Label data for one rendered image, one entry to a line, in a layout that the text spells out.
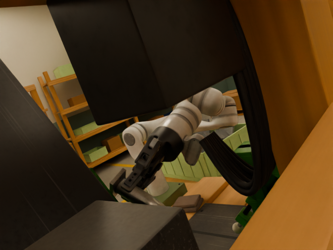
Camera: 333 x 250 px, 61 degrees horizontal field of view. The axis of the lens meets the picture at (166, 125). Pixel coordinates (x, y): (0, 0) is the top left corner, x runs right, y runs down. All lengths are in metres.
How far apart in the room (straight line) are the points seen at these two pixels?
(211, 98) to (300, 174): 0.48
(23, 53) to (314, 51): 6.19
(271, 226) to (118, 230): 0.19
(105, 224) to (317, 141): 0.25
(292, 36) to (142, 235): 0.29
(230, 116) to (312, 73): 0.63
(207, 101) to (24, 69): 5.78
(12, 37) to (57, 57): 0.90
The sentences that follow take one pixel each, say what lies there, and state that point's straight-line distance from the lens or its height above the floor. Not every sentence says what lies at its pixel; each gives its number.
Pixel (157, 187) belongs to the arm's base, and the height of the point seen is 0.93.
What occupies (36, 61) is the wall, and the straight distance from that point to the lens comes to 6.43.
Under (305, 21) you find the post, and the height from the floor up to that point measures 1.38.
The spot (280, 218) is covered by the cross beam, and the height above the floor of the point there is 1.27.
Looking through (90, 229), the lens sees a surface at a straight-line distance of 0.37.
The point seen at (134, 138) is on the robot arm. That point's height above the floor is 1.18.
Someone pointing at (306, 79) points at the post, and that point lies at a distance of 0.40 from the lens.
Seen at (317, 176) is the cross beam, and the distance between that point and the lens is 0.23.
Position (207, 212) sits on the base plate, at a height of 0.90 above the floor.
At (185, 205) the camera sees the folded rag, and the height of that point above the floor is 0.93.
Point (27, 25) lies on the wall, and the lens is 6.63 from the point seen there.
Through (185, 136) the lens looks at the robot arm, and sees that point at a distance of 0.61.
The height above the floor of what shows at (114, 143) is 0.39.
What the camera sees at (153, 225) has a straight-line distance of 0.31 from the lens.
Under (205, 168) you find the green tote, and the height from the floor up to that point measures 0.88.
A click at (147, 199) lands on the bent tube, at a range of 0.52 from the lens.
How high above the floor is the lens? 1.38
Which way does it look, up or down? 10 degrees down
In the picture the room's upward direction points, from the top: 20 degrees counter-clockwise
